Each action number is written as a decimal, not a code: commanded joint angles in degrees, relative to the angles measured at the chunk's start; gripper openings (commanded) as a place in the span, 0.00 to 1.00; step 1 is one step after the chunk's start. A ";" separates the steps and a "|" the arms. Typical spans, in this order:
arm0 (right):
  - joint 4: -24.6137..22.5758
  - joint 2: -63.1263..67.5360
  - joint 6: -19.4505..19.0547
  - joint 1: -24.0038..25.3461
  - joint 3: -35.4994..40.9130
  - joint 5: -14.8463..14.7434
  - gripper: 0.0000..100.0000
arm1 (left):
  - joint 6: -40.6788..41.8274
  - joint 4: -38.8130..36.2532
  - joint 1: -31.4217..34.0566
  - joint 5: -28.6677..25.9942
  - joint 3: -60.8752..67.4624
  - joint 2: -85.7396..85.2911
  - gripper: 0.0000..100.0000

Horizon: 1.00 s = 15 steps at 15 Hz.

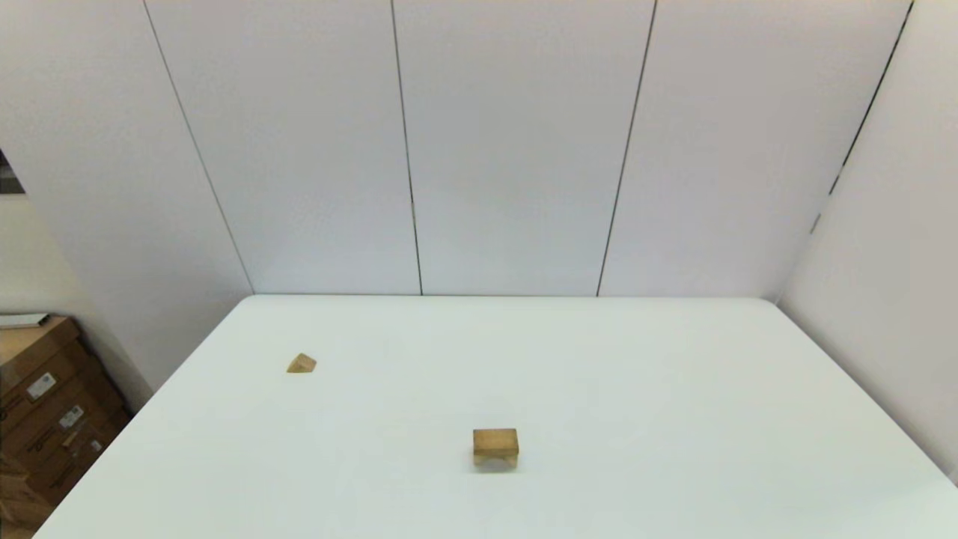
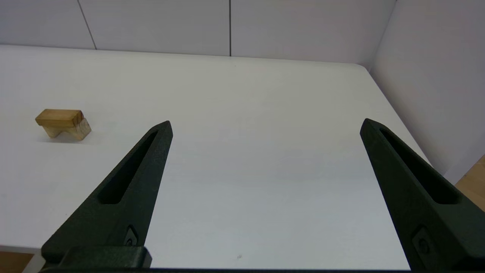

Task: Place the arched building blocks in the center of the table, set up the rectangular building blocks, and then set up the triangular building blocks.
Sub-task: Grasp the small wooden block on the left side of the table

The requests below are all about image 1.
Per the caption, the rectangular wooden building block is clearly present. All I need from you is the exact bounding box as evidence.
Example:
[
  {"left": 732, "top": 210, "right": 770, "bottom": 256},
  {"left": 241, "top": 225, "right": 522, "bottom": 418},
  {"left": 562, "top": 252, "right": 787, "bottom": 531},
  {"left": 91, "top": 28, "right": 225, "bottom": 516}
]
[{"left": 472, "top": 428, "right": 520, "bottom": 459}]

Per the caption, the brown cardboard box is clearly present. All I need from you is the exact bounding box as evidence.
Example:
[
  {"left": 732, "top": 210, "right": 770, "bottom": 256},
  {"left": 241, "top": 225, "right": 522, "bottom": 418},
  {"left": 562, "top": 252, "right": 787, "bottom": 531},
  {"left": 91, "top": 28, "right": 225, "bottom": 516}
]
[
  {"left": 15, "top": 419, "right": 134, "bottom": 510},
  {"left": 0, "top": 386, "right": 124, "bottom": 469},
  {"left": 0, "top": 468, "right": 59, "bottom": 539},
  {"left": 0, "top": 316, "right": 102, "bottom": 420}
]

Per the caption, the dark wall panel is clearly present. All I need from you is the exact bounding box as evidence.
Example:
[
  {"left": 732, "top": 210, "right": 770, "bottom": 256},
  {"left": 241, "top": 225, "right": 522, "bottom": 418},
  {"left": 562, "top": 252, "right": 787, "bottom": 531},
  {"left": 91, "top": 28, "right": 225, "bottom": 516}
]
[{"left": 0, "top": 148, "right": 26, "bottom": 195}]

